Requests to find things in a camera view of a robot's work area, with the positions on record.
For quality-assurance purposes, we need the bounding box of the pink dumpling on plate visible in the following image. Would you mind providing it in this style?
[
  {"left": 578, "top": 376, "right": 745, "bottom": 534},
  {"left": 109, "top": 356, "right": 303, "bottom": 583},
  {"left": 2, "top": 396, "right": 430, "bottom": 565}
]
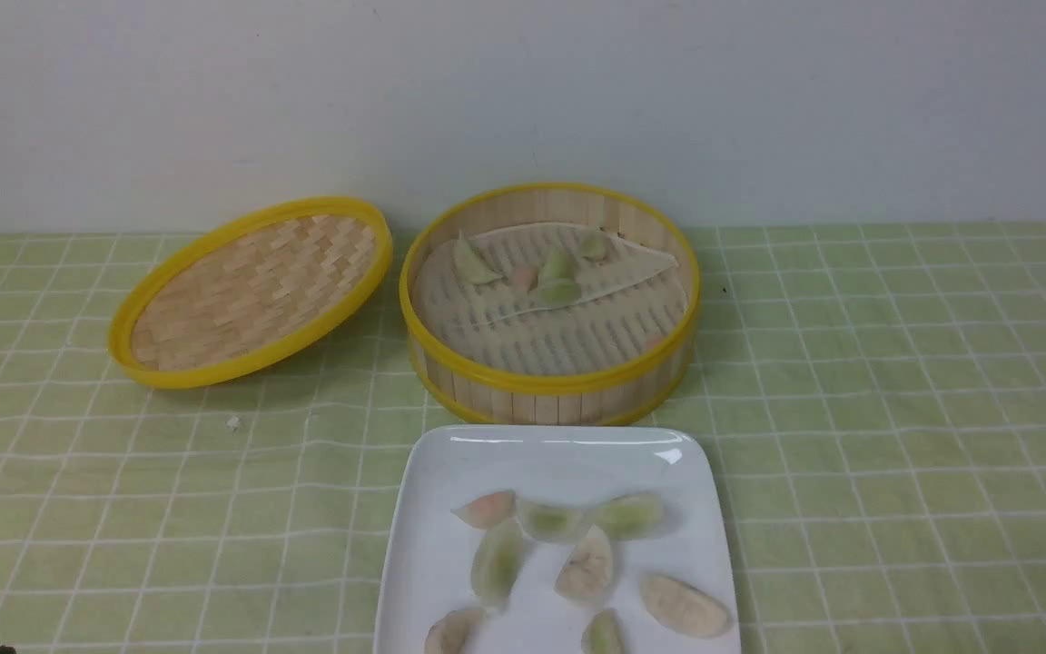
[{"left": 453, "top": 490, "right": 516, "bottom": 529}]

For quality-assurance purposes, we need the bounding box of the green dumpling plate bottom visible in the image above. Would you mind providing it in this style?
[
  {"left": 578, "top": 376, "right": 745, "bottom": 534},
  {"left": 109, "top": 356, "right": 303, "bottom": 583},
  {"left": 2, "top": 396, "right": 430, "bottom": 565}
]
[{"left": 581, "top": 608, "right": 627, "bottom": 654}]

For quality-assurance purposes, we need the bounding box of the pink dumpling in steamer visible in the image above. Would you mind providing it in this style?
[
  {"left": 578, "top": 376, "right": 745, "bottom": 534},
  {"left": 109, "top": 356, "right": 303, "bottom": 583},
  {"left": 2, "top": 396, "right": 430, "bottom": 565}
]
[{"left": 509, "top": 263, "right": 538, "bottom": 295}]

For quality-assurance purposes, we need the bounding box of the long green dumpling plate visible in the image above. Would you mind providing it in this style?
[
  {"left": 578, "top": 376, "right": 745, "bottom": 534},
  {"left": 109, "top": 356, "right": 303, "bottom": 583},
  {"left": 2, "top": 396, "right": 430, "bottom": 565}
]
[{"left": 470, "top": 519, "right": 528, "bottom": 609}]

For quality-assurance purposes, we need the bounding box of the white steamer liner cloth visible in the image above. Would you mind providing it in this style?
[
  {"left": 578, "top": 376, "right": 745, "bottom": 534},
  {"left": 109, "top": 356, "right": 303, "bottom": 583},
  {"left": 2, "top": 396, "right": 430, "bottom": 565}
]
[{"left": 410, "top": 221, "right": 690, "bottom": 377}]

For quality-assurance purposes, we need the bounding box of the white square plate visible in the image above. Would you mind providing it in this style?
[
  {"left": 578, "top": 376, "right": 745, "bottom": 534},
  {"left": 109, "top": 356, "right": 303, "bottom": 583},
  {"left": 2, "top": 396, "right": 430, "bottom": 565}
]
[{"left": 373, "top": 425, "right": 743, "bottom": 653}]

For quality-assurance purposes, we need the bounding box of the white dumpling plate right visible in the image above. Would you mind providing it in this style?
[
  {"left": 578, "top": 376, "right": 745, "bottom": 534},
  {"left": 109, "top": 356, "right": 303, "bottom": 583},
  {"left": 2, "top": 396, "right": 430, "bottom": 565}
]
[{"left": 638, "top": 574, "right": 732, "bottom": 639}]

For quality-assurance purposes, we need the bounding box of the white dumpling plate bottom-left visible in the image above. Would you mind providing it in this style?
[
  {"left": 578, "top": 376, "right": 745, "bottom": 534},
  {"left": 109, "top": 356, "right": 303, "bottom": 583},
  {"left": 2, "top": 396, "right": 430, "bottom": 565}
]
[{"left": 423, "top": 606, "right": 487, "bottom": 654}]

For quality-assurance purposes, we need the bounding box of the bamboo steamer basket yellow rim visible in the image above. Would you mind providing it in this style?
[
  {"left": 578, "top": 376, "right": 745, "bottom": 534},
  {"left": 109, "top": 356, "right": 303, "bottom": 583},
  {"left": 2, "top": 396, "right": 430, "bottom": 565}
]
[{"left": 399, "top": 183, "right": 701, "bottom": 425}]

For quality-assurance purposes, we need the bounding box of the green dumpling plate right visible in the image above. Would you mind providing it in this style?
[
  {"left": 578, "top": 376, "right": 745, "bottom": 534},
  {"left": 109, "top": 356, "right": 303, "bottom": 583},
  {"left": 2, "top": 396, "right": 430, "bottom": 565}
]
[{"left": 588, "top": 491, "right": 666, "bottom": 541}]

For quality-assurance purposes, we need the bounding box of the green dumpling steamer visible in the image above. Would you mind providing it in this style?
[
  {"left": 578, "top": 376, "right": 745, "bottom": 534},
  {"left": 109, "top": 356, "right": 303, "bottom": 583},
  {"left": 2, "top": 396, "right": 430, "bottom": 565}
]
[
  {"left": 577, "top": 229, "right": 611, "bottom": 263},
  {"left": 531, "top": 278, "right": 582, "bottom": 309},
  {"left": 537, "top": 247, "right": 576, "bottom": 285},
  {"left": 451, "top": 232, "right": 502, "bottom": 286}
]

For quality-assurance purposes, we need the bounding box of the green checked tablecloth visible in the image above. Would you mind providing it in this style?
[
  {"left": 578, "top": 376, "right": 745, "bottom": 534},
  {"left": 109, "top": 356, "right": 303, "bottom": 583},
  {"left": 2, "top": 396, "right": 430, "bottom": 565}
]
[{"left": 0, "top": 223, "right": 1046, "bottom": 653}]

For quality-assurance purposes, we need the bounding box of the white dumpling plate middle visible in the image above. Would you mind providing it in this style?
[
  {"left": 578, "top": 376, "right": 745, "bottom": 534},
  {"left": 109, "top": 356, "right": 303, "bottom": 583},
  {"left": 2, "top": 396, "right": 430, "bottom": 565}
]
[{"left": 555, "top": 525, "right": 616, "bottom": 605}]

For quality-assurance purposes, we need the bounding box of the bamboo steamer lid yellow rim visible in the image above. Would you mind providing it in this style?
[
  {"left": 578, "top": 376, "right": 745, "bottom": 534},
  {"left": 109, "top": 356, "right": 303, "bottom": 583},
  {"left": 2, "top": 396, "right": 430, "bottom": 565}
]
[{"left": 108, "top": 197, "right": 393, "bottom": 390}]

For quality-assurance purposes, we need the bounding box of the green dumpling plate centre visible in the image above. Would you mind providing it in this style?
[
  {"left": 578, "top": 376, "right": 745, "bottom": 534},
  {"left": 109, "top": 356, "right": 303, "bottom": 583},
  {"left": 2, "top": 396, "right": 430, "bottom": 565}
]
[{"left": 515, "top": 498, "right": 588, "bottom": 543}]

